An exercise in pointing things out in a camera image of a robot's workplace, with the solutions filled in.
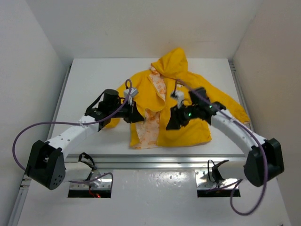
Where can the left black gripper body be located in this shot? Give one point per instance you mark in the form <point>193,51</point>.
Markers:
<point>125,110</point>

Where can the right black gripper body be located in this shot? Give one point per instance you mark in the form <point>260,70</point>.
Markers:
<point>187,113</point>

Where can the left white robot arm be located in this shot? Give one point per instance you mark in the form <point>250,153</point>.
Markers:
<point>46,164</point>

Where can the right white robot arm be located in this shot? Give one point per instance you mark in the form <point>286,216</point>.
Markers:
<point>264,160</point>

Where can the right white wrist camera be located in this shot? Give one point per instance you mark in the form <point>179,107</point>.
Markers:
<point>179,97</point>

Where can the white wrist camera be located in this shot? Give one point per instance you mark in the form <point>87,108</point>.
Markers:
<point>179,97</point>
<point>132,92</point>

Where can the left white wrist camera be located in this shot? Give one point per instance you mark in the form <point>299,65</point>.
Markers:
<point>132,92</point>

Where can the aluminium front rail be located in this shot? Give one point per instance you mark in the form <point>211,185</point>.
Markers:
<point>131,162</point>

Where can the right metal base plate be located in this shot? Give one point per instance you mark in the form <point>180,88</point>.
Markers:
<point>203,183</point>

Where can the metal base plate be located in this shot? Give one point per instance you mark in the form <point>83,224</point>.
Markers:
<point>203,183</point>
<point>98,181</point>

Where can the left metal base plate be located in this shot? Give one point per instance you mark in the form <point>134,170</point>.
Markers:
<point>98,181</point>

